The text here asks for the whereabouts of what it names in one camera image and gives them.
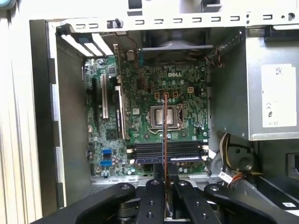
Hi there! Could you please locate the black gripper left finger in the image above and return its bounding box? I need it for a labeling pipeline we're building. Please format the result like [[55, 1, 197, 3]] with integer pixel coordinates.
[[29, 164, 167, 224]]

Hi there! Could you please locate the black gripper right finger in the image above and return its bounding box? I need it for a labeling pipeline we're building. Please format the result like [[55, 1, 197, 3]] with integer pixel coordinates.
[[168, 164, 299, 224]]

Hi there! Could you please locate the green RAM stick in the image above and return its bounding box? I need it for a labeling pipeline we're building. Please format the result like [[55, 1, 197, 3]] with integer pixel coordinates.
[[162, 92, 171, 210]]

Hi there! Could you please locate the black RAM slot bank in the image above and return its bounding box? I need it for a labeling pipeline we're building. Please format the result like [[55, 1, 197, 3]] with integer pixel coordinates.
[[127, 139, 208, 165]]

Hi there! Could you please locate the grey metal drive cage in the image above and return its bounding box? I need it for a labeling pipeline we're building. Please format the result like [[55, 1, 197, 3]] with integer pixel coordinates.
[[209, 140, 299, 224]]

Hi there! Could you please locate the CPU socket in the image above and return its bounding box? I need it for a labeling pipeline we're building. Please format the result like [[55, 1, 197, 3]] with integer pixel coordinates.
[[146, 105, 186, 136]]

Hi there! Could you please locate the silver CPU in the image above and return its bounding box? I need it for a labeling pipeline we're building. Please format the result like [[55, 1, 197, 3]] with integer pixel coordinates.
[[154, 109, 178, 128]]

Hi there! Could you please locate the green motherboard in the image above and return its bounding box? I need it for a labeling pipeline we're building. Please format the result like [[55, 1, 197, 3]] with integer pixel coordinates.
[[83, 57, 210, 178]]

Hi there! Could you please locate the black expansion slot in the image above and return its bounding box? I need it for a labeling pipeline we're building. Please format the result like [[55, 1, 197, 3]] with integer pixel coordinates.
[[91, 77, 99, 131]]

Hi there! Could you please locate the white expansion slot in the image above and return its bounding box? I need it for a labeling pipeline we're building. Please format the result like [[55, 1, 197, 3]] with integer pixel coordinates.
[[100, 74, 110, 119]]

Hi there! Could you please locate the grey power supply unit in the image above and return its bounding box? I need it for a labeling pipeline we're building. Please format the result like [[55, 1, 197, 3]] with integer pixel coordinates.
[[209, 27, 299, 142]]

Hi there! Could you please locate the black PC case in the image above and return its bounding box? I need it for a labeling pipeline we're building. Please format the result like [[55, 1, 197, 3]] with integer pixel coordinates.
[[28, 0, 299, 224]]

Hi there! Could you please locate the black case fan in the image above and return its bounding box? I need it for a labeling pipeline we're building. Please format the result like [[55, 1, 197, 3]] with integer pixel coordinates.
[[140, 30, 214, 68]]

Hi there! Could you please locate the yellow white wire bundle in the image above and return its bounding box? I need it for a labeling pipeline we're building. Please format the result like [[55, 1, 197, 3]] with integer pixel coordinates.
[[219, 132, 232, 174]]

